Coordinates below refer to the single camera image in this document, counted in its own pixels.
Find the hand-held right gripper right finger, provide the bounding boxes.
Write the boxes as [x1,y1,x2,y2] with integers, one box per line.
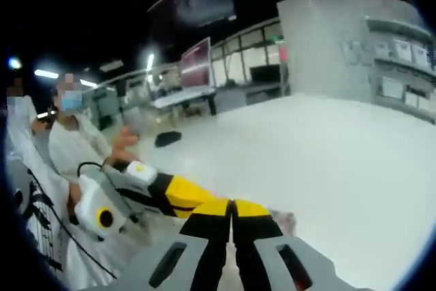
[231,198,357,291]

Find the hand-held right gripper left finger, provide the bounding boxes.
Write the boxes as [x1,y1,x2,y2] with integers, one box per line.
[112,198,232,291]

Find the clear resealable bag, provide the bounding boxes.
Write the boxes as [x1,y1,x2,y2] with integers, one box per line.
[267,206,296,238]

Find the person's left hand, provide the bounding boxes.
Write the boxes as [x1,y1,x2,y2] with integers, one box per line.
[66,181,83,226]

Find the small black object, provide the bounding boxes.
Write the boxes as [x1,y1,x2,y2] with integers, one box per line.
[154,130,182,148]

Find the person in white coat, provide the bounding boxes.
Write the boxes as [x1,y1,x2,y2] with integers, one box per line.
[5,95,119,290]

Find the background work table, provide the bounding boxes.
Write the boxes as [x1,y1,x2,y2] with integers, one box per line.
[151,87,218,117]

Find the dark grey counter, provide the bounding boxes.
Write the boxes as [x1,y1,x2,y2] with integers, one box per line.
[214,81,291,108]

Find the large standing monitor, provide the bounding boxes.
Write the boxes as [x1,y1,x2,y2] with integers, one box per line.
[179,36,215,90]

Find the black computer monitor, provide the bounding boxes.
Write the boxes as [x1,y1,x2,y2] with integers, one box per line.
[249,63,283,83]

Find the glass partition windows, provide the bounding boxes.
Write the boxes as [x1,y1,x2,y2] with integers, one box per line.
[209,20,285,87]

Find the hanging dark screen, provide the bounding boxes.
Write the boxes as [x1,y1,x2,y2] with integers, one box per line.
[146,0,238,39]

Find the row of white storage boxes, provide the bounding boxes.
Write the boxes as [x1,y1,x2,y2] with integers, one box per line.
[374,39,436,112]

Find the grey shelving rack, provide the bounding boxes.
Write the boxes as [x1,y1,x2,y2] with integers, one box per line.
[364,14,436,123]

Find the black cable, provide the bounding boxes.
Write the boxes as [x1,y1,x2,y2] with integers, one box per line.
[26,162,119,280]

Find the grey wall lettering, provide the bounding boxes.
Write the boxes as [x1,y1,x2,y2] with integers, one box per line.
[338,39,375,67]

